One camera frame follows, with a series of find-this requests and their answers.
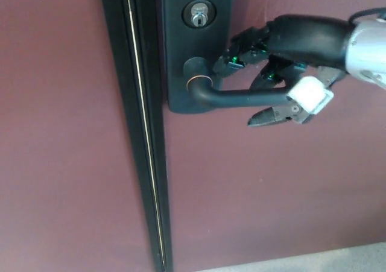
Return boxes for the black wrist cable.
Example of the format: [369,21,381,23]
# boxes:
[346,7,386,23]

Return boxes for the silver key lock cylinder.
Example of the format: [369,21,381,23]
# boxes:
[181,0,216,30]

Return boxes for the black door meeting edge strip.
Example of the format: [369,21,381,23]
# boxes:
[98,0,175,272]

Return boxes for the maroon door leaf with lockset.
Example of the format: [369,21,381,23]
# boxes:
[164,0,386,272]

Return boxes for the black lever door handle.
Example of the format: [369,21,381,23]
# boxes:
[182,57,298,109]

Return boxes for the plain maroon door leaf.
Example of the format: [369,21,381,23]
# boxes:
[0,0,158,272]

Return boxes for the black lockset escutcheon plate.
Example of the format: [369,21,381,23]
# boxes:
[159,0,239,115]

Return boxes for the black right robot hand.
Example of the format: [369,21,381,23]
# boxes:
[210,13,353,130]

